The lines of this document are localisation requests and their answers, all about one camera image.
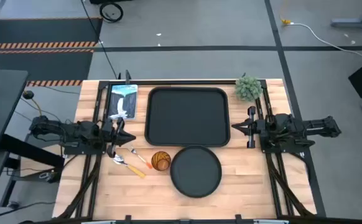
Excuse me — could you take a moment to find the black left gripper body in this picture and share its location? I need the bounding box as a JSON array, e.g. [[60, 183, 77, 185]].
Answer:
[[101, 117, 126, 158]]

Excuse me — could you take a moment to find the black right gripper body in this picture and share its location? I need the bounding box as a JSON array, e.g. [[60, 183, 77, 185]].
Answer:
[[246, 105, 265, 149]]

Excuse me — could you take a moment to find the spoon with yellow handle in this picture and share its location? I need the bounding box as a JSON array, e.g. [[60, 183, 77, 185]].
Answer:
[[112, 154, 147, 179]]

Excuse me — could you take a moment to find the amber glass cup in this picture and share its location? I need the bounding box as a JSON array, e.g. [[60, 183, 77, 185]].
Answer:
[[151, 151, 172, 172]]

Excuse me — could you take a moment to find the black round plate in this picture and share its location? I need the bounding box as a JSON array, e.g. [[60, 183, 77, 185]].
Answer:
[[170, 145, 223, 198]]

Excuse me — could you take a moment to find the black rectangular tray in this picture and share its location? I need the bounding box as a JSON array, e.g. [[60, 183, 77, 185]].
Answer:
[[144, 86, 231, 147]]

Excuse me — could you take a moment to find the waterfall picture book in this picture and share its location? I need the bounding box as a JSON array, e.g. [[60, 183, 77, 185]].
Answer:
[[107, 83, 139, 121]]

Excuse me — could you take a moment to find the small green artificial plant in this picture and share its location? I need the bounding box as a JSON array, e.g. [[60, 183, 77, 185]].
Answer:
[[234, 73, 264, 103]]

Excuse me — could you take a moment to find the black side desk base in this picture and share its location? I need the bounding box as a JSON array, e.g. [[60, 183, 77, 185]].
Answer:
[[0, 133, 65, 208]]

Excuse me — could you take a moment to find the dark grey side desk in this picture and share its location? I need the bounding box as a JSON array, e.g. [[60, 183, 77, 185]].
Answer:
[[0, 68, 30, 215]]

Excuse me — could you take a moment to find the black hazard-striped floor mat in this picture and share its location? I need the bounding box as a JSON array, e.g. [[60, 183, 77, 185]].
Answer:
[[0, 17, 103, 87]]

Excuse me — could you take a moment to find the grey metal desk leg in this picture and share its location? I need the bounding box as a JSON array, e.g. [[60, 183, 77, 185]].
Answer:
[[330, 2, 362, 29]]

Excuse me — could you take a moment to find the fork with orange handle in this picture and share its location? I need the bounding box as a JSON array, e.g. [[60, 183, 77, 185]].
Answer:
[[130, 146, 154, 170]]

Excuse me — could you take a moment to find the black aluminium table frame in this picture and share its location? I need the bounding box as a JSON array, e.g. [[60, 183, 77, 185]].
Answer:
[[56, 79, 327, 224]]

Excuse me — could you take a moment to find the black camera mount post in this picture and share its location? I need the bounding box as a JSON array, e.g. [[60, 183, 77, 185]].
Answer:
[[117, 69, 132, 85]]

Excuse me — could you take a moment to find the long black floor cable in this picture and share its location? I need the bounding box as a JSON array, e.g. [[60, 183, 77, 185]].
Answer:
[[80, 0, 120, 80]]

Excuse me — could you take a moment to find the white floor cable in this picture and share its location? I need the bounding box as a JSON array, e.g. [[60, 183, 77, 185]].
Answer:
[[289, 22, 362, 65]]

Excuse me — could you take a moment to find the thin black floor cable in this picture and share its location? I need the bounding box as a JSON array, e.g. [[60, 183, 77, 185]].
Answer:
[[0, 201, 56, 220]]

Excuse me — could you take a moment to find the coiled black cable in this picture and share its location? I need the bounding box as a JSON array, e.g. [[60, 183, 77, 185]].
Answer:
[[99, 2, 124, 24]]

